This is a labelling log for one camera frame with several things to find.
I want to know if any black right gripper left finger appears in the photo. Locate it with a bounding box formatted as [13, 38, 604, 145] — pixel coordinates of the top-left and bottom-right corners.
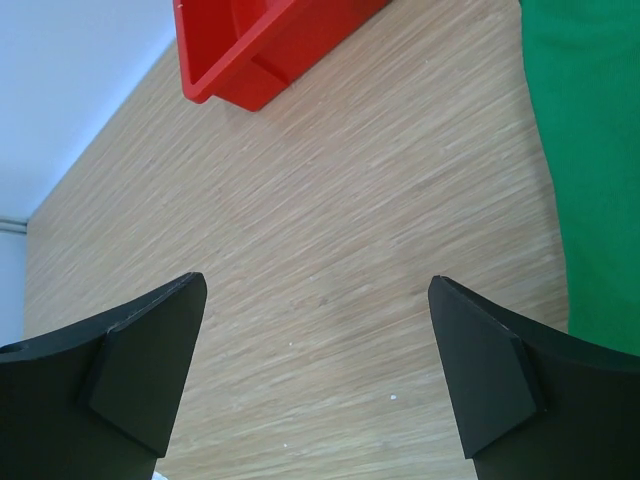
[1, 272, 206, 479]

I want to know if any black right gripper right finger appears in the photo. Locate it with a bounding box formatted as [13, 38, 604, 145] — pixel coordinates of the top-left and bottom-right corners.
[428, 276, 639, 479]

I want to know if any green folded t-shirt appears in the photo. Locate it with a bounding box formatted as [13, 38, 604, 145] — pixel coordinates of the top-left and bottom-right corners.
[521, 0, 639, 354]

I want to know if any red plastic bin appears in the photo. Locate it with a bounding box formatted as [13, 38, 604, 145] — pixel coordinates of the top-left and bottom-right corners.
[173, 0, 388, 112]

